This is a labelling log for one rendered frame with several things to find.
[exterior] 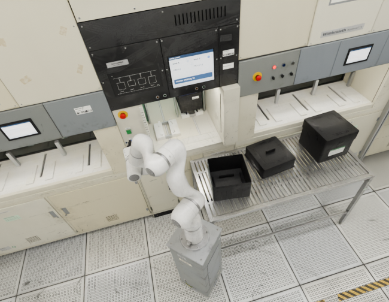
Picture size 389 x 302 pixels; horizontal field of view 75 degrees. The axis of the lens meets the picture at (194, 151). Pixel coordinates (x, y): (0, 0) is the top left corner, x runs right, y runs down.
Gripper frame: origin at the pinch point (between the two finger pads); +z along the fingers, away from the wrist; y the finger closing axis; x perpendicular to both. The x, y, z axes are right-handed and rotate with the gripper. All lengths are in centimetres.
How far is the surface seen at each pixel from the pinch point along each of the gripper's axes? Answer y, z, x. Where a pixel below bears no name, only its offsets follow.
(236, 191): 64, -37, -35
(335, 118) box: 158, -6, -19
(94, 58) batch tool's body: -4, 12, 56
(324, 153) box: 140, -26, -33
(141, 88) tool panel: 16.7, 12.3, 32.0
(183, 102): 48, 54, -15
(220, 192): 52, -35, -33
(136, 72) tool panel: 16.5, 12.3, 43.3
